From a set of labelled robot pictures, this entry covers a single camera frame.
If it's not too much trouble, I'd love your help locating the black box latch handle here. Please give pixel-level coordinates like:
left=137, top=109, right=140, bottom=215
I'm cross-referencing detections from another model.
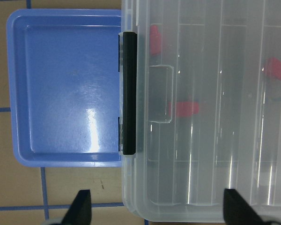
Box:
left=118, top=31, right=137, bottom=155

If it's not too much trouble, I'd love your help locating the red block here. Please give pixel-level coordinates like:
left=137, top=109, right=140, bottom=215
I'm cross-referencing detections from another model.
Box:
left=264, top=57, right=281, bottom=81
left=175, top=101, right=200, bottom=118
left=149, top=25, right=162, bottom=55

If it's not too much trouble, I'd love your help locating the blue plastic tray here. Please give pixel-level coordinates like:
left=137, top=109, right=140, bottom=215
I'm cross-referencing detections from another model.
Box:
left=7, top=9, right=121, bottom=167

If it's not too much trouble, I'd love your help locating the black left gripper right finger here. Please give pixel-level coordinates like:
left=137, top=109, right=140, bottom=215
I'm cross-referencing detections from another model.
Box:
left=223, top=188, right=266, bottom=225

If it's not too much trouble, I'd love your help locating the clear plastic storage box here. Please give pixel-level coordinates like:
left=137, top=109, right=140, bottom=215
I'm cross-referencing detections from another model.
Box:
left=120, top=0, right=281, bottom=223

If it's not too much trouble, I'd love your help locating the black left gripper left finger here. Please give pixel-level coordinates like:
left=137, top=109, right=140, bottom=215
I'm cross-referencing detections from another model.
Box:
left=62, top=189, right=92, bottom=225

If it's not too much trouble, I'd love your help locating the clear plastic box lid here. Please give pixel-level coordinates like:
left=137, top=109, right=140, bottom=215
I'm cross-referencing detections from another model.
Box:
left=121, top=0, right=281, bottom=223

